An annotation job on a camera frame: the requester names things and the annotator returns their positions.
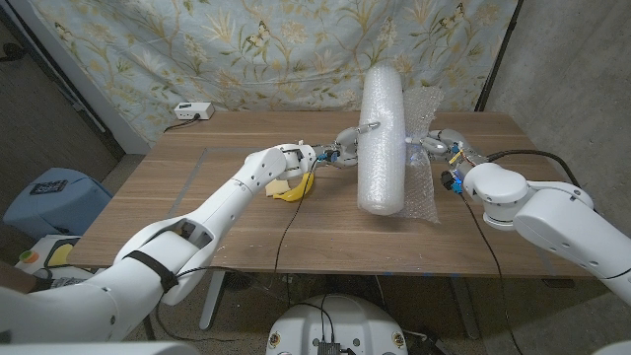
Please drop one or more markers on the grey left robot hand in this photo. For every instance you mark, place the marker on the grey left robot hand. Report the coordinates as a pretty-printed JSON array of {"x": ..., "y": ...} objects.
[{"x": 345, "y": 148}]

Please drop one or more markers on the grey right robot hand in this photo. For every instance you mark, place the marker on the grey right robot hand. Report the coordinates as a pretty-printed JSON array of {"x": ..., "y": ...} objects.
[{"x": 451, "y": 143}]

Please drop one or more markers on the clear bubble wrap roll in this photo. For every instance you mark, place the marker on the clear bubble wrap roll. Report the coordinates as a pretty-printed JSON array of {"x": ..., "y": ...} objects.
[{"x": 382, "y": 148}]

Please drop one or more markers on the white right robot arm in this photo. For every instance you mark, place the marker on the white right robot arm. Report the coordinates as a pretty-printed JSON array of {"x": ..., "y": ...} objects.
[{"x": 557, "y": 222}]

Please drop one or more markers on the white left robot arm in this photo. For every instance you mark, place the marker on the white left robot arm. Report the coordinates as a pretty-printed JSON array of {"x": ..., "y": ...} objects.
[{"x": 148, "y": 256}]

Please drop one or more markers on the yellow toy banana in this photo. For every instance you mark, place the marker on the yellow toy banana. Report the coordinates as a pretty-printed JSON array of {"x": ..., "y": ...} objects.
[{"x": 296, "y": 193}]

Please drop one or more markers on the pale yellow sponge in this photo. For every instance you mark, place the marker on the pale yellow sponge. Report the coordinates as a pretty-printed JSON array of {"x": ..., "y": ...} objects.
[{"x": 277, "y": 187}]

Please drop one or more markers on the black backdrop stand pole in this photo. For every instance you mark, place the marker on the black backdrop stand pole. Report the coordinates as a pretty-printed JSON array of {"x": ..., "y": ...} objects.
[{"x": 498, "y": 54}]

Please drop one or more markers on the floral printed backdrop cloth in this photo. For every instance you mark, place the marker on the floral printed backdrop cloth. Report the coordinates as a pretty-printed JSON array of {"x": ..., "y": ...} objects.
[{"x": 246, "y": 49}]

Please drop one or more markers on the white power box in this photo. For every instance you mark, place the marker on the white power box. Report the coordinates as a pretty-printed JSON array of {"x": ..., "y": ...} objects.
[{"x": 194, "y": 110}]

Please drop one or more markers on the grey table leg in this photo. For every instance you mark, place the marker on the grey table leg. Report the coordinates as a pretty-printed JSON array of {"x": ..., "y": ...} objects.
[{"x": 466, "y": 305}]

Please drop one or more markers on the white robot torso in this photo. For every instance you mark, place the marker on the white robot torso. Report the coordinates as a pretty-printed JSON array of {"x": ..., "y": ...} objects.
[{"x": 337, "y": 320}]

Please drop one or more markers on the white table leg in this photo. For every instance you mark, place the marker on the white table leg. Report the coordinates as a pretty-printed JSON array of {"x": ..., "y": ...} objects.
[{"x": 213, "y": 301}]

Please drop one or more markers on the blue plastic bin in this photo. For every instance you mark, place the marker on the blue plastic bin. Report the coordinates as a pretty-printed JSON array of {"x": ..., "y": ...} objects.
[{"x": 59, "y": 207}]

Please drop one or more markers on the black patterned card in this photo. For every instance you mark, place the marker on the black patterned card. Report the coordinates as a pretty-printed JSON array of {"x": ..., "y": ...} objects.
[{"x": 48, "y": 187}]

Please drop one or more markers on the grey sneaker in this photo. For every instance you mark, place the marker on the grey sneaker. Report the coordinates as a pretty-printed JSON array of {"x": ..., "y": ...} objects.
[{"x": 66, "y": 283}]

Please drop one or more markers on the white box with yellow button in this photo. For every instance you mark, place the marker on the white box with yellow button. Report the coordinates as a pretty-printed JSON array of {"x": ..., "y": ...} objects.
[{"x": 44, "y": 251}]

